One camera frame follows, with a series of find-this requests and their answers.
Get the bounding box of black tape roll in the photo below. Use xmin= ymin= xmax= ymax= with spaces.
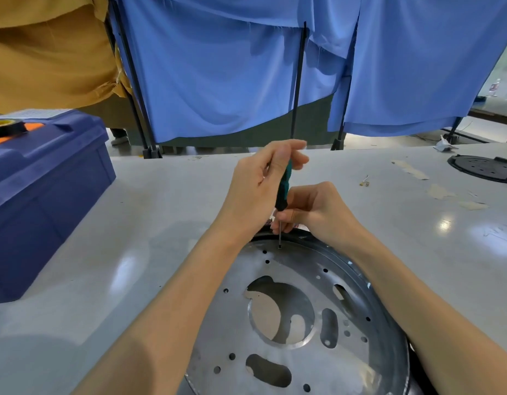
xmin=0 ymin=119 xmax=29 ymax=139

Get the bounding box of person's left forearm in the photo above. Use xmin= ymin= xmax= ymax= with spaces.
xmin=73 ymin=224 xmax=257 ymax=395

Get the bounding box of white label sheet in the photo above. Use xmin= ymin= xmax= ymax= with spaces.
xmin=0 ymin=108 xmax=73 ymax=121

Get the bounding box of blue plastic toolbox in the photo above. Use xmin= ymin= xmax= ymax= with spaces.
xmin=0 ymin=109 xmax=117 ymax=305

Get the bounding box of beige tape strip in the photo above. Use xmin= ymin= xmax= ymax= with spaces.
xmin=392 ymin=160 xmax=430 ymax=181
xmin=426 ymin=183 xmax=458 ymax=201

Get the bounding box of person's right forearm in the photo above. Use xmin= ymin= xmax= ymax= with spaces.
xmin=341 ymin=224 xmax=507 ymax=395

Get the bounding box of crumpled white paper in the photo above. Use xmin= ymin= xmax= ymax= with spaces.
xmin=433 ymin=134 xmax=459 ymax=153

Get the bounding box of yellow cloth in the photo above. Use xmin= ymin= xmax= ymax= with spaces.
xmin=0 ymin=0 xmax=133 ymax=115

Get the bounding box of brown wooden table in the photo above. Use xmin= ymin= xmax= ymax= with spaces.
xmin=468 ymin=106 xmax=507 ymax=143

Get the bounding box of black stand pole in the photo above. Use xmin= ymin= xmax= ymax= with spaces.
xmin=107 ymin=0 xmax=162 ymax=160
xmin=330 ymin=33 xmax=359 ymax=152
xmin=289 ymin=21 xmax=310 ymax=140

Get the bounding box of dark green cloth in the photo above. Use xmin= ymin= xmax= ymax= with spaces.
xmin=79 ymin=92 xmax=349 ymax=149

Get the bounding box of narrow blue curtain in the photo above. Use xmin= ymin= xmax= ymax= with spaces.
xmin=327 ymin=0 xmax=507 ymax=138

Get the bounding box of green handled screwdriver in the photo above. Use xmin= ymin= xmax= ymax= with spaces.
xmin=275 ymin=159 xmax=294 ymax=250

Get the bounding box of round silver metal plate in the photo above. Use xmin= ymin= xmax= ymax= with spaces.
xmin=184 ymin=233 xmax=410 ymax=395

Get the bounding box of black stand foot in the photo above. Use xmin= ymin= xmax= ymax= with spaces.
xmin=442 ymin=117 xmax=465 ymax=145

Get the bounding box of black round perforated plate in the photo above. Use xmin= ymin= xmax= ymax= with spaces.
xmin=447 ymin=154 xmax=507 ymax=185

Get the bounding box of wide blue curtain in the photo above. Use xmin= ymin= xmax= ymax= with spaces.
xmin=110 ymin=0 xmax=362 ymax=144

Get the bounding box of person's right hand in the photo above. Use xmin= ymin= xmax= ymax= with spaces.
xmin=271 ymin=182 xmax=368 ymax=254

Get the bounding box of person's left hand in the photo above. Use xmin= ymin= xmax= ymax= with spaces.
xmin=214 ymin=139 xmax=310 ymax=244

